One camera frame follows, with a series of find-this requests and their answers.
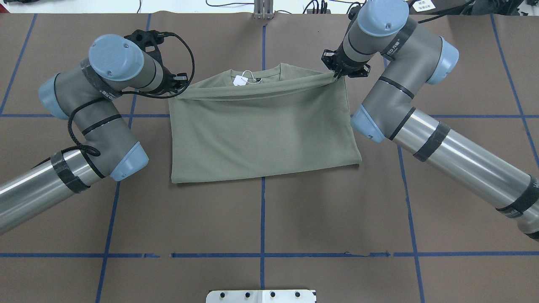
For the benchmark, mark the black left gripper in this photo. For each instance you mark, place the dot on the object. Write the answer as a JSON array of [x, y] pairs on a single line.
[[169, 81]]

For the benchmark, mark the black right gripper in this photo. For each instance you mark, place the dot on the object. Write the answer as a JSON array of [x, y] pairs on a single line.
[[346, 69]]

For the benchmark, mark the olive green long-sleeve shirt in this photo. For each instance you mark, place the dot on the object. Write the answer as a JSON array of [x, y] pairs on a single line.
[[284, 120]]

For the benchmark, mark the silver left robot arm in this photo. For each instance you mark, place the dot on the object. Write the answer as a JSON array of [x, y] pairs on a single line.
[[103, 144]]

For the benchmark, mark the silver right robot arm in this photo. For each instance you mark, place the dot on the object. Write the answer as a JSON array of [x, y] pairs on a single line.
[[417, 56]]

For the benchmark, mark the white hang tag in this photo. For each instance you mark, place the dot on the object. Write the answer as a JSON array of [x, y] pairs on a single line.
[[240, 80]]

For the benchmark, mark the black box with label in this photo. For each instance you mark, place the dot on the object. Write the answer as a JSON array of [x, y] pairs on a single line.
[[434, 7]]

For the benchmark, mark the grey aluminium post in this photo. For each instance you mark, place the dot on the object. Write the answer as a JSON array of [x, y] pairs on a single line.
[[263, 9]]

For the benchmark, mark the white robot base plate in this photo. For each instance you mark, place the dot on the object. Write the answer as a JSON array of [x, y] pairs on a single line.
[[262, 296]]

